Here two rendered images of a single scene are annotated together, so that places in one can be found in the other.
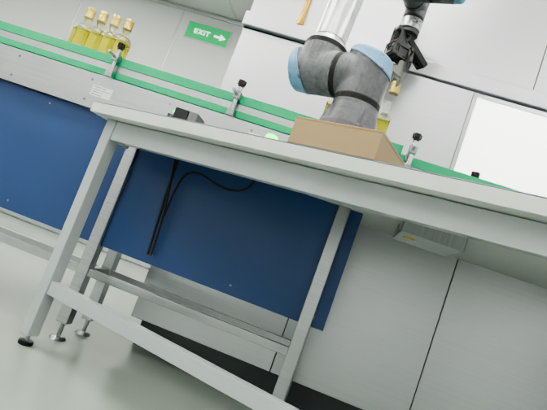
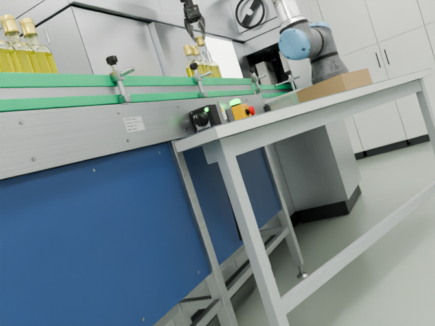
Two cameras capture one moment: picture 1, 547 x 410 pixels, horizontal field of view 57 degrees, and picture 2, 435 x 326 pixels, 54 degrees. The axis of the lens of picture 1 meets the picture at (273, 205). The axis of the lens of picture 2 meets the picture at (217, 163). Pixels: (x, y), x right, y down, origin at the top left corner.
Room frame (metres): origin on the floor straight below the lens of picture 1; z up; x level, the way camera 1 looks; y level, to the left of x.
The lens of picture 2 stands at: (1.19, 1.74, 0.69)
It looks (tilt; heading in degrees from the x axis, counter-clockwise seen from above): 2 degrees down; 287
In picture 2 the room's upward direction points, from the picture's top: 18 degrees counter-clockwise
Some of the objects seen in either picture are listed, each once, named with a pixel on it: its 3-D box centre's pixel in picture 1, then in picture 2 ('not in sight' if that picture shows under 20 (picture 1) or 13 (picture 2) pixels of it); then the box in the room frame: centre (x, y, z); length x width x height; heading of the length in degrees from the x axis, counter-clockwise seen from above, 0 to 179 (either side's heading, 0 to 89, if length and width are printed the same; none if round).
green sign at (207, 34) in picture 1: (207, 34); not in sight; (5.10, 1.28, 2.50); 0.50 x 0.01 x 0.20; 80
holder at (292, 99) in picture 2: not in sight; (281, 107); (1.46, -0.46, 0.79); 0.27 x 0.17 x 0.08; 170
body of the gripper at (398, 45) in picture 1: (401, 45); (190, 8); (1.70, -0.23, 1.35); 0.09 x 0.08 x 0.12; 108
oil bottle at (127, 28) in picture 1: (117, 53); (43, 72); (1.87, 0.77, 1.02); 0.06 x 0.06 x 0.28; 80
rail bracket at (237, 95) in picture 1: (234, 96); (204, 79); (1.61, 0.24, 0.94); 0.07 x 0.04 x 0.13; 170
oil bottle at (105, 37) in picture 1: (104, 49); (24, 71); (1.88, 0.82, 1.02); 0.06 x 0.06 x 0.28; 80
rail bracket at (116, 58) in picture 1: (112, 58); (125, 77); (1.68, 0.70, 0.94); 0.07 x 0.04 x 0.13; 170
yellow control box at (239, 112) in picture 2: not in sight; (239, 115); (1.56, 0.08, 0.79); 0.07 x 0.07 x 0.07; 80
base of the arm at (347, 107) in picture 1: (350, 119); (327, 68); (1.19, -0.11, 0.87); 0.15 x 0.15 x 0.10
